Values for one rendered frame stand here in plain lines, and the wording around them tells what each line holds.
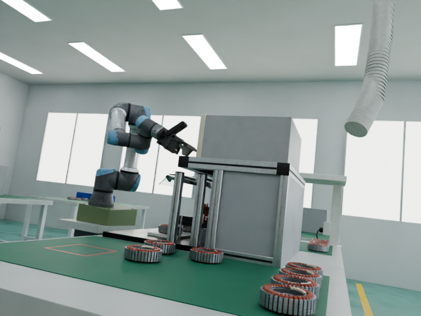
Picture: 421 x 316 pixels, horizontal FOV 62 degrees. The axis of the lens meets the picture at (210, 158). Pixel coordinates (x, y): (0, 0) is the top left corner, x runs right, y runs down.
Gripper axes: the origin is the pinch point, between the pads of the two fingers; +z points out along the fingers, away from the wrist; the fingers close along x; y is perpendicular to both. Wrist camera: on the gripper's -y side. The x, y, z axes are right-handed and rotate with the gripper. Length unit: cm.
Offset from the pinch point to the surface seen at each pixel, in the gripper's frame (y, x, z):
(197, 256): 27, 44, 39
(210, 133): -9.6, 14.6, 9.1
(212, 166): 1.4, 25.8, 21.3
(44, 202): 149, -166, -207
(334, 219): -4, -105, 70
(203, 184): 9.3, 24.3, 21.4
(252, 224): 12, 25, 46
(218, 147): -6.3, 14.6, 15.5
